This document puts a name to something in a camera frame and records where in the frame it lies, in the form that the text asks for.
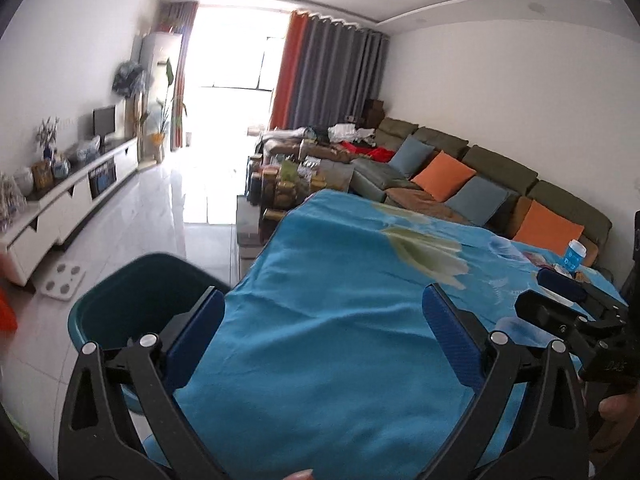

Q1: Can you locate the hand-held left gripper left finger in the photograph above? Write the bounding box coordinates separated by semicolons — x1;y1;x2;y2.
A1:
57;285;226;480

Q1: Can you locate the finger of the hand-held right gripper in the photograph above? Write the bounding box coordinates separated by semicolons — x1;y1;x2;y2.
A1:
514;290;595;337
536;267;626;312

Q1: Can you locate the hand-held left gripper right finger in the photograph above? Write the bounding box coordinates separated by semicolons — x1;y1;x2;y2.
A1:
421;282;591;480

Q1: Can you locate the teal plastic bin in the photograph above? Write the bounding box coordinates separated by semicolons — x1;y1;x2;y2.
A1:
68;252;234;414

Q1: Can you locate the person's right hand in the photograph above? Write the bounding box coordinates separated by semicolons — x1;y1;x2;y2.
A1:
597;391;640;454

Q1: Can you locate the blue paper cup white lid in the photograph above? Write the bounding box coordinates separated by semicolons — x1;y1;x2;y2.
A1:
562;240;587;274

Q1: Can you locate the orange cushion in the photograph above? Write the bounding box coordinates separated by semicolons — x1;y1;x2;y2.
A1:
512;200;585;256
411;151;477;202

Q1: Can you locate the blue floral blanket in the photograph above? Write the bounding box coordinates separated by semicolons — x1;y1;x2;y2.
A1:
142;189;632;480

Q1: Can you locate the large blue cushion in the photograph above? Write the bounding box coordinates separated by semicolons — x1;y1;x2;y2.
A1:
445;176;511;227

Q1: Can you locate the white body scale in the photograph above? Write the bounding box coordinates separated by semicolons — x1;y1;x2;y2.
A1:
39;262;87;302

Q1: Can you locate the cluttered coffee table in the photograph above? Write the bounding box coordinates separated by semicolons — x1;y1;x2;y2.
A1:
235;152;357;262

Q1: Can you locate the green corner sofa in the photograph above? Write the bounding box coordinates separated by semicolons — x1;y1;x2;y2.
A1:
260;117;614;272

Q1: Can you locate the small blue cushion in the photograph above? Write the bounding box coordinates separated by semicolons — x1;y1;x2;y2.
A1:
387;135;436;181

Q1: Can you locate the white tv cabinet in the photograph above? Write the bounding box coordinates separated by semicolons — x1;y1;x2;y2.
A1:
0;137;139;289

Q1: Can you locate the orange mesh bag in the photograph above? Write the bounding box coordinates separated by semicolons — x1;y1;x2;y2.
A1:
0;287;19;334

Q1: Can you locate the tall plant yellow pot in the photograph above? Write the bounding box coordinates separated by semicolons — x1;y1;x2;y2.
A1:
149;57;189;164

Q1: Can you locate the red cloth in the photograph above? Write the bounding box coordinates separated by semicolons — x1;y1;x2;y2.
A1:
340;141;396;164

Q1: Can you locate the clear plastic bag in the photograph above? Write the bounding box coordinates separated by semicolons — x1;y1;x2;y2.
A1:
70;140;104;164

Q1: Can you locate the brown woven box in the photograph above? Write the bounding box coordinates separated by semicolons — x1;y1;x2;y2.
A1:
31;160;55;191

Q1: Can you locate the white clothes pile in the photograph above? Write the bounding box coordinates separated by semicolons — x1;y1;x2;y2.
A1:
327;122;376;144

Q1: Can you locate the clear bag of items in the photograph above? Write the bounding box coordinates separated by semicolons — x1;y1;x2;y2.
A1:
0;172;26;226

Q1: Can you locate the black monitor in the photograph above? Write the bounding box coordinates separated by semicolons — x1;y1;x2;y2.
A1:
92;106;117;144

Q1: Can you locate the small plant blue vase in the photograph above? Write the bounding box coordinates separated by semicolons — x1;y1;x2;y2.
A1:
35;117;60;161

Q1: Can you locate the covered standing fan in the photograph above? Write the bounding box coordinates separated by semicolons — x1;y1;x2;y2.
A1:
112;60;147;137

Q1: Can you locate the striped curtain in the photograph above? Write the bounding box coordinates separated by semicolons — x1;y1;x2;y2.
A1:
160;2;199;151

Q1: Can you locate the white standing air conditioner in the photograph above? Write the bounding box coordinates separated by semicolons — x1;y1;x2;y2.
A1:
139;32;184;162

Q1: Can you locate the orange and grey curtain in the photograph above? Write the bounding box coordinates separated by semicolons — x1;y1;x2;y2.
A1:
270;10;390;131

